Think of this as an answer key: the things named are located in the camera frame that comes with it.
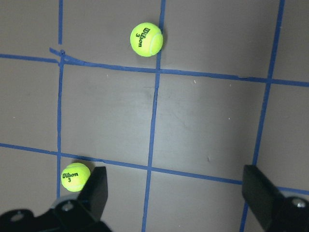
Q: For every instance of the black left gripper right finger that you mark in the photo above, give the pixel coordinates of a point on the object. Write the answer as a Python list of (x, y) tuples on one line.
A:
[(262, 197)]

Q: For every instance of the wilson tennis ball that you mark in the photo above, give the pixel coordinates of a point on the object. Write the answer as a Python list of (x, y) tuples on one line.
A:
[(146, 39), (75, 176)]

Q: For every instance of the far Wilson tennis ball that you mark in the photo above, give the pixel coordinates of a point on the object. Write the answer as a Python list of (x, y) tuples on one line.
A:
[(75, 176)]

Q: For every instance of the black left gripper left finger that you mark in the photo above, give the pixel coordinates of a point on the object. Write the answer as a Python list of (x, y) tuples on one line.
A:
[(94, 194)]

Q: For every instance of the near Wilson tennis ball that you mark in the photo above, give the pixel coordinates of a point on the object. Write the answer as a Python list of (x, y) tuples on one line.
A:
[(146, 39)]

